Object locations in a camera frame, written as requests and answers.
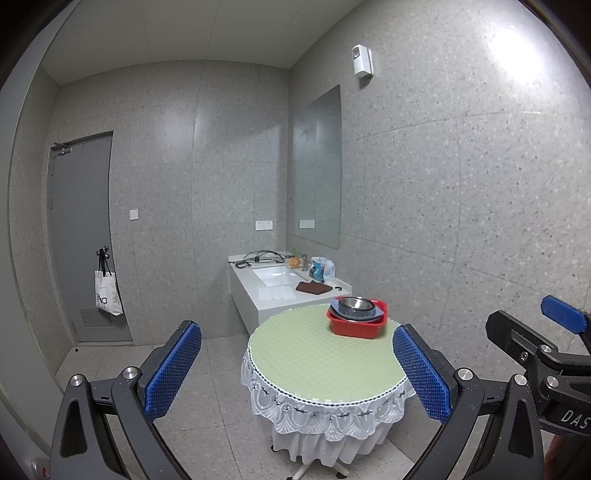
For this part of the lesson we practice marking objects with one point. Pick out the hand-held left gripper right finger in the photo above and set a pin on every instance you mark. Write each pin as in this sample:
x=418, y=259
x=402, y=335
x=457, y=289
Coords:
x=422, y=374

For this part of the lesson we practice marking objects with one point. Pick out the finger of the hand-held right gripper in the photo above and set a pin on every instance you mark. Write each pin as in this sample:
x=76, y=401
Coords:
x=563, y=313
x=512, y=334

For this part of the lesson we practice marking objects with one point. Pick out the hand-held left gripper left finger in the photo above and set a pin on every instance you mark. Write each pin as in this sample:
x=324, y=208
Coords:
x=173, y=369

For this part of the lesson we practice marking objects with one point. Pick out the light blue square plate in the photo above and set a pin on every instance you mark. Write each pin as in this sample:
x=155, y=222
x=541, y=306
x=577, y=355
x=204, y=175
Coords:
x=379, y=311

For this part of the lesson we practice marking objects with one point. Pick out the red plastic basin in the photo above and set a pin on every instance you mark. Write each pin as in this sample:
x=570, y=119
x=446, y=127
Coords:
x=355, y=328

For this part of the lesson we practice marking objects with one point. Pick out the large steel bowl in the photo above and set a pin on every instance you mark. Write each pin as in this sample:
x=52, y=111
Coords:
x=355, y=310

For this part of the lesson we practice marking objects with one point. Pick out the door vent grille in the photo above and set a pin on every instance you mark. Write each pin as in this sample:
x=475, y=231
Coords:
x=90, y=318

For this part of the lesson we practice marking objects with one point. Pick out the white tote bag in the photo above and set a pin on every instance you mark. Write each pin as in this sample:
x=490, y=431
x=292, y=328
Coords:
x=108, y=295

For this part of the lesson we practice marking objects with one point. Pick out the white sink counter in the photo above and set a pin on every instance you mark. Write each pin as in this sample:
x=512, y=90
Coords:
x=244, y=290

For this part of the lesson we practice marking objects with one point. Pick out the white lace tablecloth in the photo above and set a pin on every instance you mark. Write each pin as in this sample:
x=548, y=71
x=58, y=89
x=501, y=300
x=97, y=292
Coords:
x=323, y=415

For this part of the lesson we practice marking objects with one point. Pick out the brown cloth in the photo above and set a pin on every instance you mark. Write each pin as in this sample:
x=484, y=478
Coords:
x=314, y=287

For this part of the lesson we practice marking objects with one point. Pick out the blue and white plastic bag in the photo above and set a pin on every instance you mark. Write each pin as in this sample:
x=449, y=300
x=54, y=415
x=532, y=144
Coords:
x=322, y=270

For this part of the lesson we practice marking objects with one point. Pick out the white table base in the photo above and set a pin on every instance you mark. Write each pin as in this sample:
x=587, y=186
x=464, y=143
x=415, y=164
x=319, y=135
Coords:
x=300, y=470

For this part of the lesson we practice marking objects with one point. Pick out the metal faucet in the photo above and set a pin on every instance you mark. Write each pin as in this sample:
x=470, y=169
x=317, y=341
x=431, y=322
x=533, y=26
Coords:
x=305, y=262

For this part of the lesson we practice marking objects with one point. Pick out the grey door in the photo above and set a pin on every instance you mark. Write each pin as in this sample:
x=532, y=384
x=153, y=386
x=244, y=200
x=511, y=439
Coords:
x=78, y=207

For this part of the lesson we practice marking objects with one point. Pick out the metal door closer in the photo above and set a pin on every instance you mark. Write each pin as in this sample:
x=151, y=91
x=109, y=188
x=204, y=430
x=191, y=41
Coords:
x=62, y=149

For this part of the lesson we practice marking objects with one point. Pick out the white wall outlet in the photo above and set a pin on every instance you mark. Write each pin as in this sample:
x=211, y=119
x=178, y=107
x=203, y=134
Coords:
x=264, y=225

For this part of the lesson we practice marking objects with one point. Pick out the wall mirror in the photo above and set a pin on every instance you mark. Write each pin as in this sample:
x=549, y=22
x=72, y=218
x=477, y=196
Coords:
x=317, y=166

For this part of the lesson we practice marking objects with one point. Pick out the white wall dispenser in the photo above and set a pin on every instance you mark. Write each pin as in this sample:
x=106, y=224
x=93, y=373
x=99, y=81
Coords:
x=362, y=60

